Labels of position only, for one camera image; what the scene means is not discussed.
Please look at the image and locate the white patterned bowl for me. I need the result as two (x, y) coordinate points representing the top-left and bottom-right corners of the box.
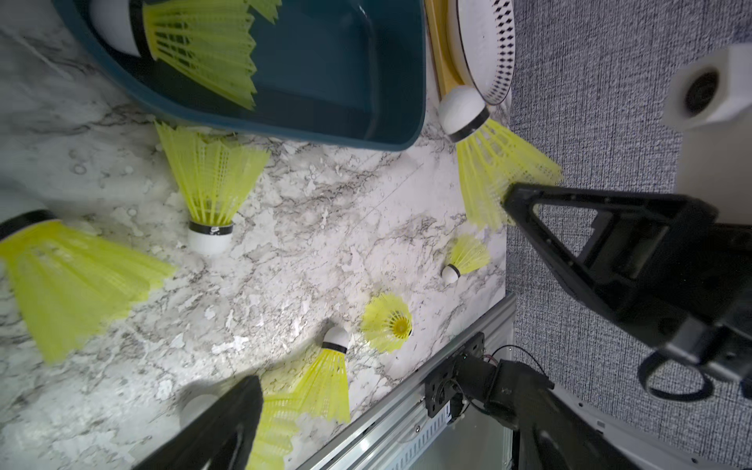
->
(446, 0), (516, 106)

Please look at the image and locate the yellow shuttlecock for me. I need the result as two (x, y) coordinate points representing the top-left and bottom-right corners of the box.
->
(362, 293), (413, 354)
(295, 325), (351, 424)
(89, 1), (257, 111)
(439, 85), (563, 230)
(155, 121), (270, 257)
(1, 187), (176, 364)

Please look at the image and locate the teal storage box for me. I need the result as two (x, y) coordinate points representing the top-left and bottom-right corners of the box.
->
(55, 1), (427, 151)

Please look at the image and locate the yellow shuttlecock right edge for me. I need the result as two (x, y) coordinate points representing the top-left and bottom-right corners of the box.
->
(441, 234), (491, 284)

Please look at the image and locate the yellow tray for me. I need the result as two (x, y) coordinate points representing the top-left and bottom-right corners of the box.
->
(424, 0), (463, 99)

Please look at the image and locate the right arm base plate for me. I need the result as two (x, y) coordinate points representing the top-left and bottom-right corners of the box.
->
(424, 332), (485, 418)

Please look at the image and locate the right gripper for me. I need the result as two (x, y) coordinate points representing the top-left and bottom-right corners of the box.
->
(503, 183), (751, 403)

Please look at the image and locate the aluminium front rail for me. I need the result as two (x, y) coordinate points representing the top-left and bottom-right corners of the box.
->
(300, 294), (516, 469)

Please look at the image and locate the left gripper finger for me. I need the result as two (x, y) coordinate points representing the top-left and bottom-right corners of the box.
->
(135, 376), (264, 469)

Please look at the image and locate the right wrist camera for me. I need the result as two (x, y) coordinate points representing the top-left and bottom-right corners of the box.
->
(662, 43), (751, 225)

